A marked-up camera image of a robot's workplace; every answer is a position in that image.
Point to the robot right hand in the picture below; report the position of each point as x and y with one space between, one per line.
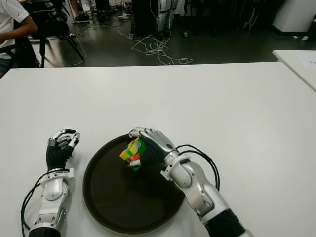
158 143

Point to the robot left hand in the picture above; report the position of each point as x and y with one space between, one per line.
55 155

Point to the multicoloured Rubik's cube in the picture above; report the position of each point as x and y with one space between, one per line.
132 151

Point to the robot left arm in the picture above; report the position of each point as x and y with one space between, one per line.
53 187

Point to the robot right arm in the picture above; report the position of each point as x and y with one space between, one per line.
195 180

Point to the dark brown round plate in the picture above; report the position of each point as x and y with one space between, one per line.
111 202

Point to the black office chair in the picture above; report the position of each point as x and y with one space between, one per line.
27 51

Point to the silver humanoid robot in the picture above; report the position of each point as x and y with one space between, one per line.
163 19

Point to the black cabinet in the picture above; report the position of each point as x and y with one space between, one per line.
144 17

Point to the black folding chair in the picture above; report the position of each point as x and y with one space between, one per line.
49 27

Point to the white power strip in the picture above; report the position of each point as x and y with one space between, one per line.
124 16

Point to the black sneaker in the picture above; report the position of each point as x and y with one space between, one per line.
81 18

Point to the person in white shirt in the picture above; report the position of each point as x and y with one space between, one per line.
10 14

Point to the white side table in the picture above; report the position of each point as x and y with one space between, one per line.
301 64

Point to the small white floor object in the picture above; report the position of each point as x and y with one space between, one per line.
305 37

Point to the white cabinet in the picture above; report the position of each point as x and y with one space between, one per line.
296 14

